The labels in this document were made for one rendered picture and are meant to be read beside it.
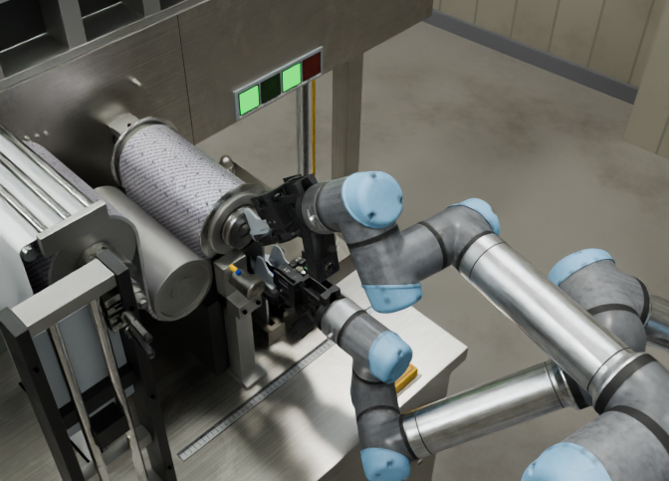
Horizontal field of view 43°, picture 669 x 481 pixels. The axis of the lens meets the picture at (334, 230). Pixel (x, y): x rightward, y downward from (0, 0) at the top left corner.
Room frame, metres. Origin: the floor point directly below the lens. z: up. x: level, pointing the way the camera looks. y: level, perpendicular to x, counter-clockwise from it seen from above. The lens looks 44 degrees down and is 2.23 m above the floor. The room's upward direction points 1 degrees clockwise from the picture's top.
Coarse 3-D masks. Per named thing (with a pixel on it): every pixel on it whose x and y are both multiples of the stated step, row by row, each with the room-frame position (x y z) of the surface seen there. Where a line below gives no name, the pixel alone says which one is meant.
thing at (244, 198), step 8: (232, 200) 1.01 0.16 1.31; (240, 200) 1.02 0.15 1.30; (248, 200) 1.03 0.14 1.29; (224, 208) 1.00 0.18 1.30; (232, 208) 1.01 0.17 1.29; (216, 216) 0.99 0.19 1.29; (224, 216) 1.00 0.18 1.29; (216, 224) 0.98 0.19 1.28; (216, 232) 0.98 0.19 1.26; (216, 240) 0.98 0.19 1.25; (216, 248) 0.98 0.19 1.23; (224, 248) 0.99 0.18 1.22; (232, 248) 1.00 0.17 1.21; (240, 248) 1.01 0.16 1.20
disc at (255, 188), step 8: (248, 184) 1.04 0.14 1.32; (256, 184) 1.05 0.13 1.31; (232, 192) 1.02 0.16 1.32; (240, 192) 1.03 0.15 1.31; (248, 192) 1.04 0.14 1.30; (256, 192) 1.05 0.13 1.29; (224, 200) 1.01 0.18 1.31; (216, 208) 0.99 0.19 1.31; (208, 216) 0.98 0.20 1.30; (208, 224) 0.98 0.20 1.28; (200, 232) 0.97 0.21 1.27; (208, 232) 0.98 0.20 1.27; (200, 240) 0.97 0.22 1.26; (208, 240) 0.98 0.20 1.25; (208, 248) 0.98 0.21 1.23; (208, 256) 0.97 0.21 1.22; (216, 256) 0.99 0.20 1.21
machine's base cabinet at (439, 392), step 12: (444, 384) 1.05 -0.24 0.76; (432, 396) 1.02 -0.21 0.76; (444, 396) 1.06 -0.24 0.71; (432, 456) 1.05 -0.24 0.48; (348, 468) 0.84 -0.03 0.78; (360, 468) 0.87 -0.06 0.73; (420, 468) 1.02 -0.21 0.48; (432, 468) 1.06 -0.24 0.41; (336, 480) 0.82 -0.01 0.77; (348, 480) 0.85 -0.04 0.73; (360, 480) 0.87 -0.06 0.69; (408, 480) 0.99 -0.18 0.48; (420, 480) 1.02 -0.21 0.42
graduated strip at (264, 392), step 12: (372, 312) 1.13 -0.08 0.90; (324, 348) 1.03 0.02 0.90; (300, 360) 1.00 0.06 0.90; (312, 360) 1.00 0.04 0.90; (288, 372) 0.97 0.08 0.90; (276, 384) 0.95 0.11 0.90; (252, 396) 0.92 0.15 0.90; (264, 396) 0.92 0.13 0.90; (240, 408) 0.89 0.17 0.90; (228, 420) 0.87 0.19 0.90; (204, 432) 0.84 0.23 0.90; (216, 432) 0.84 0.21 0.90; (192, 444) 0.81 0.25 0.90; (204, 444) 0.81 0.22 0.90; (180, 456) 0.79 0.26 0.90
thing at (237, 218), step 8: (240, 208) 1.02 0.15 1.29; (232, 216) 1.00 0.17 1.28; (240, 216) 1.00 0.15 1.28; (224, 224) 0.99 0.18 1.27; (232, 224) 0.99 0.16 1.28; (240, 224) 1.00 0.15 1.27; (248, 224) 1.02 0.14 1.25; (224, 232) 0.98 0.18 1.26; (232, 232) 0.99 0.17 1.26; (240, 232) 1.00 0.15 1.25; (248, 232) 1.01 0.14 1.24; (224, 240) 0.99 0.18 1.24; (232, 240) 0.99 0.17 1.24; (240, 240) 1.00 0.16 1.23; (248, 240) 1.01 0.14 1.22
